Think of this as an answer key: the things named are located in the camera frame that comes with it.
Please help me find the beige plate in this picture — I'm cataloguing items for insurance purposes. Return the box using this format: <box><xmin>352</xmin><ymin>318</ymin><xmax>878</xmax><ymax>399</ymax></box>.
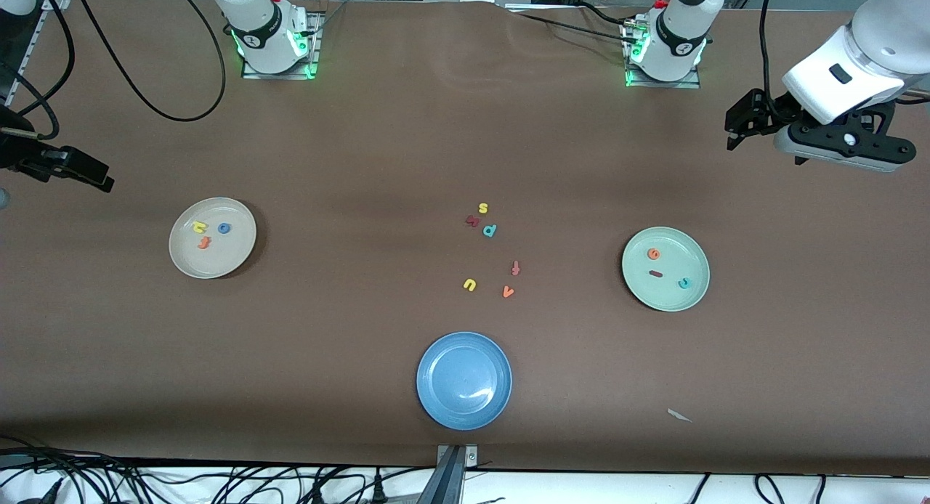
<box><xmin>169</xmin><ymin>197</ymin><xmax>257</xmax><ymax>280</ymax></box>

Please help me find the green plate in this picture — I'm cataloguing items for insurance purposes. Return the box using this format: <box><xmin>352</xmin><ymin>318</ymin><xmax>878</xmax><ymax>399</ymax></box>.
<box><xmin>621</xmin><ymin>226</ymin><xmax>711</xmax><ymax>313</ymax></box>

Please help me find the blue plate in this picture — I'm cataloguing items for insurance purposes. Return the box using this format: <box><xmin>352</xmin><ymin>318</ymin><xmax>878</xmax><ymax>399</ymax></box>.
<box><xmin>416</xmin><ymin>332</ymin><xmax>513</xmax><ymax>431</ymax></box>

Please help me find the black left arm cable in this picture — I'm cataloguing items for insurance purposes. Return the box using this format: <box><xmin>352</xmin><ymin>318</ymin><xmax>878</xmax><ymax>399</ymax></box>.
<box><xmin>758</xmin><ymin>0</ymin><xmax>785</xmax><ymax>123</ymax></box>

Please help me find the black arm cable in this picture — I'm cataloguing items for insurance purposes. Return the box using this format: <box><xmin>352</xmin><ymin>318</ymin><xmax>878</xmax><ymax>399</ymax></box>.
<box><xmin>758</xmin><ymin>0</ymin><xmax>785</xmax><ymax>123</ymax></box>
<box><xmin>69</xmin><ymin>0</ymin><xmax>227</xmax><ymax>123</ymax></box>

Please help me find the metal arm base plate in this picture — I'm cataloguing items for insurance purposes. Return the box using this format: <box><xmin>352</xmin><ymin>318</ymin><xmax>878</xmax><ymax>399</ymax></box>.
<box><xmin>625</xmin><ymin>67</ymin><xmax>703</xmax><ymax>90</ymax></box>
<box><xmin>242</xmin><ymin>54</ymin><xmax>321</xmax><ymax>81</ymax></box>

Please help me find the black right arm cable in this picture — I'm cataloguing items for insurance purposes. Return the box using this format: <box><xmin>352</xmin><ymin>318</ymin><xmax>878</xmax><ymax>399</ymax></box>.
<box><xmin>69</xmin><ymin>0</ymin><xmax>227</xmax><ymax>123</ymax></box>

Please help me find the black cable on table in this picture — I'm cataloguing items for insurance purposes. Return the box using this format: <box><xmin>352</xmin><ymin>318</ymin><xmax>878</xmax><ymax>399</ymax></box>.
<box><xmin>509</xmin><ymin>9</ymin><xmax>634</xmax><ymax>46</ymax></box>

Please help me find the metal table edge bracket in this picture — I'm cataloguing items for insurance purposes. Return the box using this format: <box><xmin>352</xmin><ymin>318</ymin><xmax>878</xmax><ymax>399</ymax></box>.
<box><xmin>432</xmin><ymin>444</ymin><xmax>480</xmax><ymax>504</ymax></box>

